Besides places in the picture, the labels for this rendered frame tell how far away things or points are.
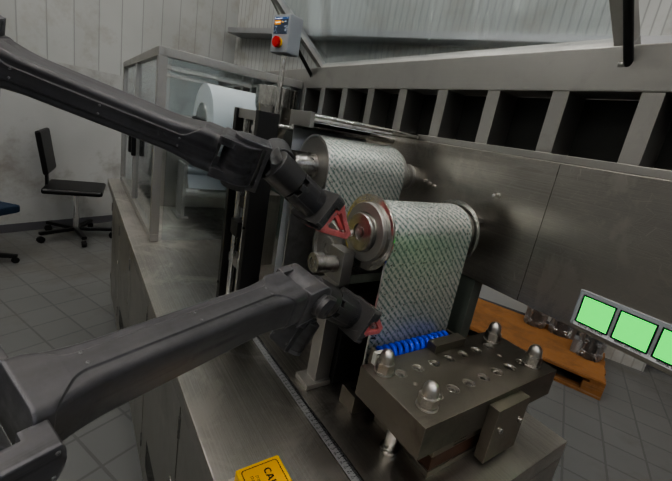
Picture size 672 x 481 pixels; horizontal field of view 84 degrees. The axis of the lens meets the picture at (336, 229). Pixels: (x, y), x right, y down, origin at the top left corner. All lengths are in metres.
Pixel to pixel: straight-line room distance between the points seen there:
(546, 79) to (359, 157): 0.42
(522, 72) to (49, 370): 0.92
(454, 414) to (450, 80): 0.78
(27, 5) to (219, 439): 4.20
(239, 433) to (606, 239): 0.73
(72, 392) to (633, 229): 0.80
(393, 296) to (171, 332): 0.46
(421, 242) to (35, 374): 0.60
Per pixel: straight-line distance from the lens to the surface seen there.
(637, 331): 0.83
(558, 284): 0.87
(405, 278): 0.75
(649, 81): 0.85
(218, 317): 0.43
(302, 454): 0.73
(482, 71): 1.02
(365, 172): 0.91
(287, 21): 1.18
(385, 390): 0.68
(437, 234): 0.77
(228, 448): 0.73
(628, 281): 0.83
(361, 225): 0.71
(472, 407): 0.72
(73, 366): 0.36
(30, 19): 4.55
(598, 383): 3.23
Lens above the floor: 1.42
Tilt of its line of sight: 14 degrees down
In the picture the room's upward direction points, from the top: 10 degrees clockwise
